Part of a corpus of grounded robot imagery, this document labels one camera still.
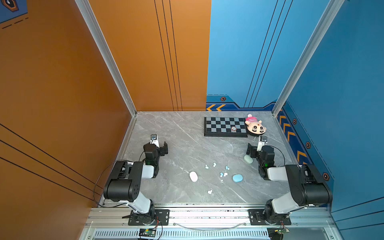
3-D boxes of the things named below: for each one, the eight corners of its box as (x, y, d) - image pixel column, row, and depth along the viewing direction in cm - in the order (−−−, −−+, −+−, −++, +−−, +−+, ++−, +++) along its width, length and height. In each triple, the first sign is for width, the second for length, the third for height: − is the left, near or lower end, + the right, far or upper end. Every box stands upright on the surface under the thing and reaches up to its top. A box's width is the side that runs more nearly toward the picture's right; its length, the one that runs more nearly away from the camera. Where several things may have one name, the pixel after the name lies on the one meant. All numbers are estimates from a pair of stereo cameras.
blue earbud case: (233, 182, 87) (233, 180, 85) (232, 175, 89) (232, 174, 88) (242, 182, 87) (243, 180, 85) (241, 175, 89) (242, 174, 88)
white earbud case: (189, 182, 87) (189, 180, 85) (189, 172, 90) (189, 171, 88) (197, 182, 87) (197, 180, 85) (197, 172, 90) (197, 171, 88)
